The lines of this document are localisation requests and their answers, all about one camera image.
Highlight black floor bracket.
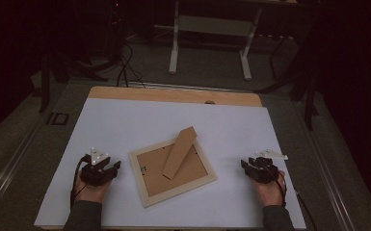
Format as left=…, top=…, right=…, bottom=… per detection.
left=45, top=112, right=70, bottom=126

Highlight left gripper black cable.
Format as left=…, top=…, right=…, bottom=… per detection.
left=69, top=155, right=92, bottom=210

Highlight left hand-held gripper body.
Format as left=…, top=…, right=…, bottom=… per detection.
left=80, top=146, right=117, bottom=188

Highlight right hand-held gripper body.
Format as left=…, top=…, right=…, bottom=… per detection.
left=246, top=148, right=289, bottom=185

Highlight white metal desk frame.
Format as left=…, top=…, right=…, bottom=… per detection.
left=153, top=0, right=299, bottom=82

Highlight black floor cables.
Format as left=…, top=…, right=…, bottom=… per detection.
left=115, top=40, right=147, bottom=89

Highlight wooden picture frame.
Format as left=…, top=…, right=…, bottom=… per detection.
left=128, top=125, right=218, bottom=209

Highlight person's left hand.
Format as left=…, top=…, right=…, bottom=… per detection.
left=73, top=174, right=113, bottom=204

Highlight black metal stand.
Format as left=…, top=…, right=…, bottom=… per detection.
left=38, top=47, right=109, bottom=114
left=254, top=32, right=321, bottom=132

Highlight person's right hand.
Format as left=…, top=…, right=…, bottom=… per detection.
left=252, top=170, right=287, bottom=208

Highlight metal floor rail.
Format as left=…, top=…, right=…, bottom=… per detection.
left=292, top=98, right=358, bottom=231
left=0, top=114, right=47, bottom=220

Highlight white paper sheet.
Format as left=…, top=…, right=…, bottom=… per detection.
left=34, top=97, right=307, bottom=230

